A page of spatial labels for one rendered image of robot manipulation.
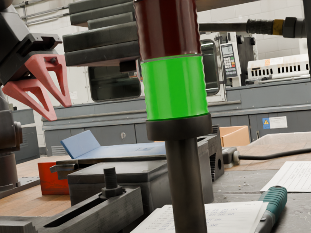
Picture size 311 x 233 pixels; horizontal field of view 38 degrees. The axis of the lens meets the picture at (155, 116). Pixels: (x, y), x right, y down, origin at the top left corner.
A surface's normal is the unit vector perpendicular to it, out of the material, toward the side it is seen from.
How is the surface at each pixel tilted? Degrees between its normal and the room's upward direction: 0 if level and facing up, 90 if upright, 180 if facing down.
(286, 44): 90
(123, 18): 90
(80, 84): 90
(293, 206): 0
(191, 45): 104
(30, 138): 90
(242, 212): 2
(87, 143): 60
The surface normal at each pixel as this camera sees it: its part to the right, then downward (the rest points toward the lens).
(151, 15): -0.48, -0.13
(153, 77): -0.69, -0.12
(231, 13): -0.46, 0.11
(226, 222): -0.14, -0.99
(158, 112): -0.53, 0.36
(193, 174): 0.47, 0.00
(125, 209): 0.90, -0.08
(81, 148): 0.71, -0.56
